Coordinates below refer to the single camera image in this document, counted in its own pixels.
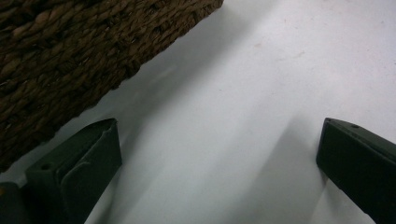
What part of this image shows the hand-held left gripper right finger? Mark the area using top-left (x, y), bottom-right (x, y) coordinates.
top-left (316, 117), bottom-right (396, 224)

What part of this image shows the brown woven basket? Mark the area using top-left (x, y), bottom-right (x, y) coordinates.
top-left (0, 0), bottom-right (225, 174)

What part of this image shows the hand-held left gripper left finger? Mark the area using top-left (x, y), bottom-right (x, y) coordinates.
top-left (24, 118), bottom-right (123, 224)

